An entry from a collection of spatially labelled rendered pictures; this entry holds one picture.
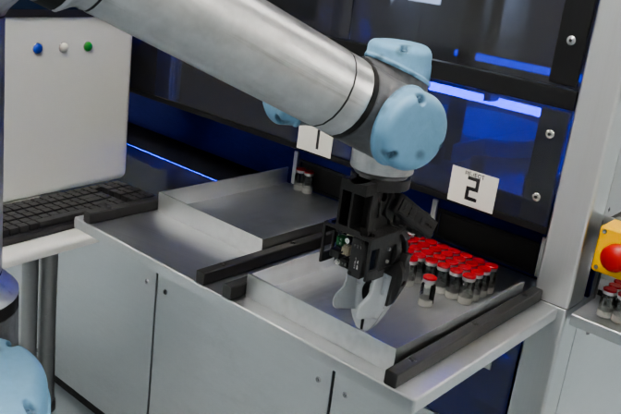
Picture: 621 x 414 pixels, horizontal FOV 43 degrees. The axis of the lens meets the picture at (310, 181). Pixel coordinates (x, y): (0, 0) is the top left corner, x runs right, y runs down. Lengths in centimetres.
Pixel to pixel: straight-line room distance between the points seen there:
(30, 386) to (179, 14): 31
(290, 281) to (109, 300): 98
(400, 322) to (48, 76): 90
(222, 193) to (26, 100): 43
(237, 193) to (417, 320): 55
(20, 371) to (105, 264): 141
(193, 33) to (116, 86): 118
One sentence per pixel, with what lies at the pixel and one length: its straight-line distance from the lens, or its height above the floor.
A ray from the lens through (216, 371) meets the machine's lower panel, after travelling 184.
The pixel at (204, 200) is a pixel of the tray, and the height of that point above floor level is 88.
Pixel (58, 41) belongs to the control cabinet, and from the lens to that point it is 166.
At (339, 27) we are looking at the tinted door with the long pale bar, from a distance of 144.
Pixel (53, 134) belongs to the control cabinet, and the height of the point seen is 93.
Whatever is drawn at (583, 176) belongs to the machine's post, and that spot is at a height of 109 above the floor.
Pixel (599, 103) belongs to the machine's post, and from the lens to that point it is 120.
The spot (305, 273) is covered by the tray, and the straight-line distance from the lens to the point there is 121.
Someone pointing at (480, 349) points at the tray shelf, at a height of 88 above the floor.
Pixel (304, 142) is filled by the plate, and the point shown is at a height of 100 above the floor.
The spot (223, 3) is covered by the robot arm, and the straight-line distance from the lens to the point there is 60.
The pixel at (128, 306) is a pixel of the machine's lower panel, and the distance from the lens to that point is 204.
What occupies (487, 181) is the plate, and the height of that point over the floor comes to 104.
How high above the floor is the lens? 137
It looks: 17 degrees down
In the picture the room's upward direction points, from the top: 7 degrees clockwise
